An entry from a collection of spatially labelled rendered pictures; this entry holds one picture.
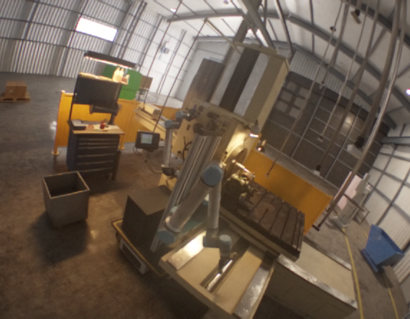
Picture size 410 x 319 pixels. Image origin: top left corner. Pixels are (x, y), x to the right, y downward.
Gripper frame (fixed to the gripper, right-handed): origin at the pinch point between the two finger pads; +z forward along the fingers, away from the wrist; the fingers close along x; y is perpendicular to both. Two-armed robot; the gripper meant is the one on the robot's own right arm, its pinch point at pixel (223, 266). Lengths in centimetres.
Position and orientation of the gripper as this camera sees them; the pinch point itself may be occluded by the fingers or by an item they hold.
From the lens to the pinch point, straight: 167.0
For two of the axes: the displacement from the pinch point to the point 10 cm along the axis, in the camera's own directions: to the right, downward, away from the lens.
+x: -4.4, 2.7, -8.6
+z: 0.2, 9.6, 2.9
